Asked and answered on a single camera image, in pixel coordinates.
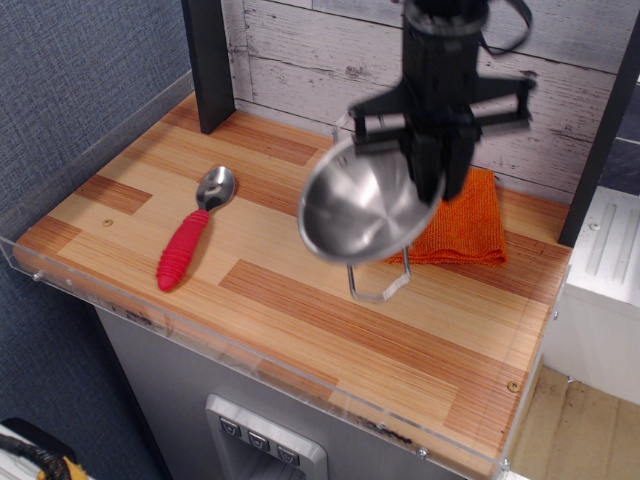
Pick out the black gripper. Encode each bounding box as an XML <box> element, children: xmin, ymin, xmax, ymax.
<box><xmin>349</xmin><ymin>19</ymin><xmax>536</xmax><ymax>203</ymax></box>

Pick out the stainless steel pot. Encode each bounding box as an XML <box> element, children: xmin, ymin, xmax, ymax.
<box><xmin>297</xmin><ymin>114</ymin><xmax>445</xmax><ymax>303</ymax></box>

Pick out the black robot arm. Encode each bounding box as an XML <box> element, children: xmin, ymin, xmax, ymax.
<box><xmin>349</xmin><ymin>1</ymin><xmax>536</xmax><ymax>203</ymax></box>

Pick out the orange folded cloth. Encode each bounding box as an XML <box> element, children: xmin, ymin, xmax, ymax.
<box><xmin>408</xmin><ymin>168</ymin><xmax>508</xmax><ymax>266</ymax></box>

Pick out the white toy sink unit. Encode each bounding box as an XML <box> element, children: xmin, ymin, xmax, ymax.
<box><xmin>542</xmin><ymin>187</ymin><xmax>639</xmax><ymax>404</ymax></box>

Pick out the clear acrylic guard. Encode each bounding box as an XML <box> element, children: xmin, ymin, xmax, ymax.
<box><xmin>15</xmin><ymin>62</ymin><xmax>568</xmax><ymax>479</ymax></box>

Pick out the silver dispenser panel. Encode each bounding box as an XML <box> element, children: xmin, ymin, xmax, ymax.
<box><xmin>205</xmin><ymin>394</ymin><xmax>329</xmax><ymax>479</ymax></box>

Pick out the grey toy fridge cabinet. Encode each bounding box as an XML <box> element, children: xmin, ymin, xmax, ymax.
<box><xmin>98</xmin><ymin>310</ymin><xmax>456</xmax><ymax>479</ymax></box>

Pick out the yellow black object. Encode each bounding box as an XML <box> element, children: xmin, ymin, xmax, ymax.
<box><xmin>1</xmin><ymin>434</ymin><xmax>90</xmax><ymax>480</ymax></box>

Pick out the right dark vertical post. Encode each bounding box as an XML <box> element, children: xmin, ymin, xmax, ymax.
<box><xmin>558</xmin><ymin>15</ymin><xmax>639</xmax><ymax>247</ymax></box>

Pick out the dark vertical post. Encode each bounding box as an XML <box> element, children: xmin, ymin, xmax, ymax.
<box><xmin>558</xmin><ymin>15</ymin><xmax>639</xmax><ymax>247</ymax></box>
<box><xmin>181</xmin><ymin>0</ymin><xmax>235</xmax><ymax>134</ymax></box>

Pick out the red handled metal spoon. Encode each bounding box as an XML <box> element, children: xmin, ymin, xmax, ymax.
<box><xmin>156</xmin><ymin>166</ymin><xmax>236</xmax><ymax>292</ymax></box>

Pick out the left dark vertical post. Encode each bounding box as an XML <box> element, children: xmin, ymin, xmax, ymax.
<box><xmin>181</xmin><ymin>0</ymin><xmax>235</xmax><ymax>134</ymax></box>

